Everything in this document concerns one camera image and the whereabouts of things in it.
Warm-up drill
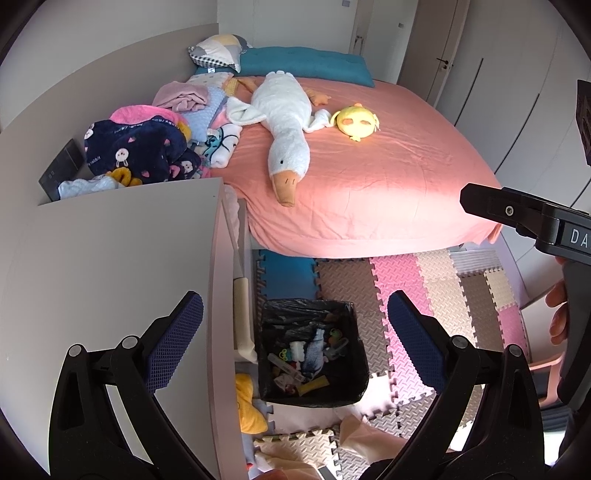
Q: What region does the pink fleece blanket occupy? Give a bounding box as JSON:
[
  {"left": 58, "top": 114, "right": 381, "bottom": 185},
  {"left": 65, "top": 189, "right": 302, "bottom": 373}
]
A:
[{"left": 108, "top": 105, "right": 190, "bottom": 139}]

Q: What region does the blue grey plush fish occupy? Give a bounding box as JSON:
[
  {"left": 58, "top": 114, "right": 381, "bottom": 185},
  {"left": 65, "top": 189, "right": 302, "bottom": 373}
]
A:
[{"left": 302, "top": 329, "right": 328, "bottom": 374}]

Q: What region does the navy rabbit print blanket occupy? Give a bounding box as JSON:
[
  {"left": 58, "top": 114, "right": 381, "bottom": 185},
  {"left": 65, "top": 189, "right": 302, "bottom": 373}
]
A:
[{"left": 84, "top": 117, "right": 204, "bottom": 183}]

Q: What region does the pale pink folded cloth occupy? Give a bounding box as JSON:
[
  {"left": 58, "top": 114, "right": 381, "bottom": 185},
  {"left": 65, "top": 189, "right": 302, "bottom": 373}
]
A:
[{"left": 152, "top": 80, "right": 211, "bottom": 113}]

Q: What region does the white wardrobe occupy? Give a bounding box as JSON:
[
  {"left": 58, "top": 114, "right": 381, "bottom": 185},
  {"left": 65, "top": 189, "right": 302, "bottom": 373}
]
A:
[{"left": 402, "top": 0, "right": 591, "bottom": 287}]

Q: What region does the pink bed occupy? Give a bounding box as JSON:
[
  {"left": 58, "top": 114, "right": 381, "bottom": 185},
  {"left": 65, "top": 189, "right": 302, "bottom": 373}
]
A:
[{"left": 210, "top": 76, "right": 504, "bottom": 259}]

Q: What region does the white goose plush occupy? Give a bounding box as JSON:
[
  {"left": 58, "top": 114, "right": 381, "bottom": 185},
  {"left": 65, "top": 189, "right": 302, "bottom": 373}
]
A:
[{"left": 225, "top": 70, "right": 333, "bottom": 207}]

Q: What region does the checkered patchwork pillow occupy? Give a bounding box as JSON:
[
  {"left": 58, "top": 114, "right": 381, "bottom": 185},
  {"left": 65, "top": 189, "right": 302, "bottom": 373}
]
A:
[{"left": 187, "top": 34, "right": 252, "bottom": 73}]

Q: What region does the light blue baby cloth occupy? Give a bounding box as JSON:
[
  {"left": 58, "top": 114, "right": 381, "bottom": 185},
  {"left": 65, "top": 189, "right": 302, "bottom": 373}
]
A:
[{"left": 58, "top": 175, "right": 122, "bottom": 200}]

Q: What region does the teal bolster cushion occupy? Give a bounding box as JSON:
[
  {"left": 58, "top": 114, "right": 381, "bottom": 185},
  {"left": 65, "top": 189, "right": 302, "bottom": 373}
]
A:
[{"left": 194, "top": 46, "right": 376, "bottom": 88}]

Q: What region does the light blue folded blanket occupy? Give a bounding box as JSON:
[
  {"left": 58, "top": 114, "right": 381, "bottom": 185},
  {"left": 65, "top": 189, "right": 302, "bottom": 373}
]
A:
[{"left": 185, "top": 85, "right": 232, "bottom": 144}]

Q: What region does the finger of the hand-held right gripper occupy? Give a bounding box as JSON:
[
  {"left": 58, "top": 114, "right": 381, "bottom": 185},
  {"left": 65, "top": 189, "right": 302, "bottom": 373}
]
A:
[{"left": 459, "top": 183, "right": 555, "bottom": 241}]

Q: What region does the person's leg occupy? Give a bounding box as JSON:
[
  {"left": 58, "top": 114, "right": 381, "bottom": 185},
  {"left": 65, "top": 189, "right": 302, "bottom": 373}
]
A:
[{"left": 341, "top": 411, "right": 409, "bottom": 462}]

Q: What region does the yellow ring toy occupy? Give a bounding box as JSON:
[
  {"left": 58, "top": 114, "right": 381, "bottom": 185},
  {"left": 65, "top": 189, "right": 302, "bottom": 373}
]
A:
[{"left": 106, "top": 168, "right": 143, "bottom": 188}]

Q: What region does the foam puzzle floor mat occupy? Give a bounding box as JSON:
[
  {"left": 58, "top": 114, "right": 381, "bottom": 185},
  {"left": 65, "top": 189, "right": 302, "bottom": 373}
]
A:
[{"left": 235, "top": 247, "right": 532, "bottom": 480}]

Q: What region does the pink plastic chair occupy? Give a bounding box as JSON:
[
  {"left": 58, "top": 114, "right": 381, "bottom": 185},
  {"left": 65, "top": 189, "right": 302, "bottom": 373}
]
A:
[{"left": 526, "top": 353, "right": 565, "bottom": 409}]

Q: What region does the black lined trash bin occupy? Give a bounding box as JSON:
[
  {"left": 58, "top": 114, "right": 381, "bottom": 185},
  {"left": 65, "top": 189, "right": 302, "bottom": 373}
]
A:
[{"left": 255, "top": 298, "right": 371, "bottom": 410}]

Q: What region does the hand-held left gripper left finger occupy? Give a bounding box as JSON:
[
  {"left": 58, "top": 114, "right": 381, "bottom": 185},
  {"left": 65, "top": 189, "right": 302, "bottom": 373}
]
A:
[{"left": 47, "top": 291, "right": 218, "bottom": 480}]

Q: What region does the white room door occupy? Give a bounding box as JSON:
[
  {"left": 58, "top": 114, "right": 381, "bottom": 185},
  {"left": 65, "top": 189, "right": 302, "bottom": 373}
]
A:
[{"left": 348, "top": 0, "right": 419, "bottom": 86}]

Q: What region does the yellow chick plush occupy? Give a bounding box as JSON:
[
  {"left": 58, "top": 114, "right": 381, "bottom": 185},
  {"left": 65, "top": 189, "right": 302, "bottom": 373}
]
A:
[{"left": 329, "top": 104, "right": 380, "bottom": 141}]

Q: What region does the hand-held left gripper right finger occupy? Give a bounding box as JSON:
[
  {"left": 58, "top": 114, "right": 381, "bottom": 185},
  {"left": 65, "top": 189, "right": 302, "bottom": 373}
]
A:
[{"left": 373, "top": 290, "right": 546, "bottom": 480}]

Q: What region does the black wall panel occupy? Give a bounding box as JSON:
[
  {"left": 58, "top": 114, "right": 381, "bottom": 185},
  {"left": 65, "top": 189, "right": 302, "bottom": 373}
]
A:
[{"left": 38, "top": 137, "right": 86, "bottom": 202}]

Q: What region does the yellow cloth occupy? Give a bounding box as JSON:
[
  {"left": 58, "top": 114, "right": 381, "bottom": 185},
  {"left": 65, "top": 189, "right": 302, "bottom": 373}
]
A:
[{"left": 235, "top": 373, "right": 269, "bottom": 435}]

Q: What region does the person's right hand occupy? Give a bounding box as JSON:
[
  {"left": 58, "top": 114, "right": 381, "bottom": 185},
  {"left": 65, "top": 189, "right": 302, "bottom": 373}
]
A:
[{"left": 545, "top": 277, "right": 571, "bottom": 345}]

